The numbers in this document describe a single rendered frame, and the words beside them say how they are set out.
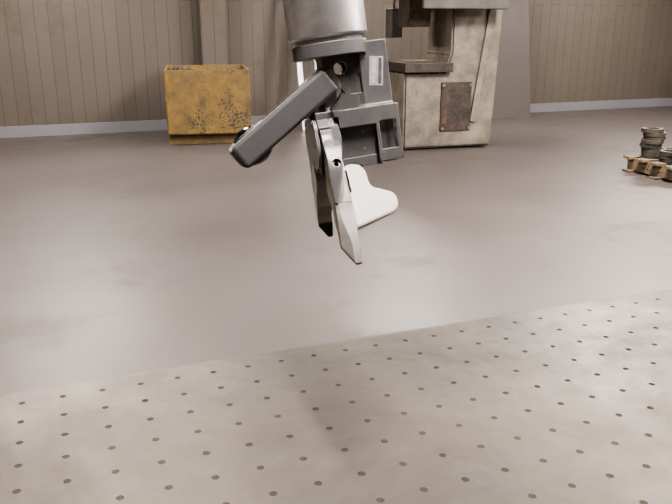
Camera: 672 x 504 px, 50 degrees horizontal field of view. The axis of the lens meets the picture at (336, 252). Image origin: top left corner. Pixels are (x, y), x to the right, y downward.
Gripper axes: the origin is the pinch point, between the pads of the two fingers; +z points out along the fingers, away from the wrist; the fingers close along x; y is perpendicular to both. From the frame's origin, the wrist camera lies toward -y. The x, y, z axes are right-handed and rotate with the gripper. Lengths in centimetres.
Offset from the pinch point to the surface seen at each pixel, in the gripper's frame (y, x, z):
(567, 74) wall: 505, 917, 10
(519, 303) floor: 111, 220, 87
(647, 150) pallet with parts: 339, 473, 68
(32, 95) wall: -187, 789, -54
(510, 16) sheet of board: 402, 860, -75
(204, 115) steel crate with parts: -8, 691, -8
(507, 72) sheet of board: 389, 854, -6
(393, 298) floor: 59, 236, 79
